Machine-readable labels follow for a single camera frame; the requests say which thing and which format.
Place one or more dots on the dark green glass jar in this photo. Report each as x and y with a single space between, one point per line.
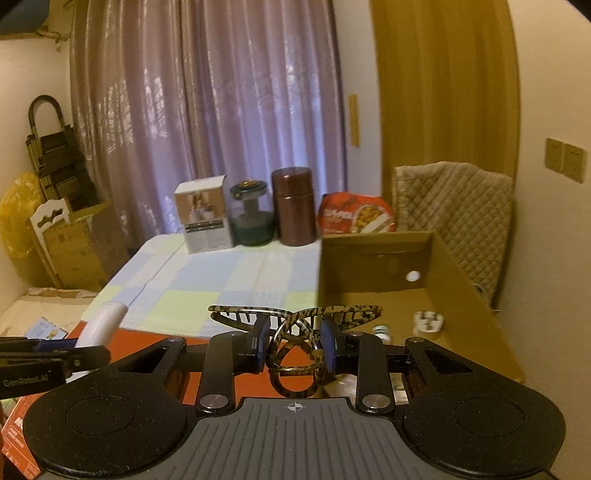
251 217

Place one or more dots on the wooden wall strip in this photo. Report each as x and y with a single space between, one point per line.
353 120

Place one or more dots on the black folding cart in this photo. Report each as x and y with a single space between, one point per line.
55 152

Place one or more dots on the yellow plastic bag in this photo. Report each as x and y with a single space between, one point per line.
18 217

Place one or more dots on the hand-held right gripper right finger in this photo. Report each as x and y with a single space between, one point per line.
328 344

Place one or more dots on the purple curtain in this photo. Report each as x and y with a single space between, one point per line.
207 115

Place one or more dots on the pastel checkered table cloth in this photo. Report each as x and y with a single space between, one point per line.
207 277

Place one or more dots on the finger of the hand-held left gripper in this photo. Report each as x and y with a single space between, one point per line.
51 344
87 359

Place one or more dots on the brown cylindrical canister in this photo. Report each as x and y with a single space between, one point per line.
294 207

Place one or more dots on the green lid small jar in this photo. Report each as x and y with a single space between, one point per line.
382 331

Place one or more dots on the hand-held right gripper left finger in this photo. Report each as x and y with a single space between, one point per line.
261 342

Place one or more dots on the red instant food bowl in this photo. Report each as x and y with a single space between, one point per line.
355 214

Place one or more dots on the white remote control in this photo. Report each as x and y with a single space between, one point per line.
104 323

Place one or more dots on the quilted beige chair cover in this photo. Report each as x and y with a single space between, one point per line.
457 207

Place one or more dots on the tortoiseshell hair claw clip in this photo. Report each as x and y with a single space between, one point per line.
295 350

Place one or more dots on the white plug adapter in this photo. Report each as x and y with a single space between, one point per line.
429 323

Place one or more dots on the wooden door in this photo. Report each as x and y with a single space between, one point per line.
443 92

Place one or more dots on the plain brown shipping carton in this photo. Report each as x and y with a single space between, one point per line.
78 249

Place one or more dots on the gold wall switch plate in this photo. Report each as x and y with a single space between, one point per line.
554 156
573 164

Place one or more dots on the white carved chair back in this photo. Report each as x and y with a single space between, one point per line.
46 221

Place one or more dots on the brown cardboard box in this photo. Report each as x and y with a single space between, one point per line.
461 286

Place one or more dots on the white product box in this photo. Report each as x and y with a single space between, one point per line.
205 217

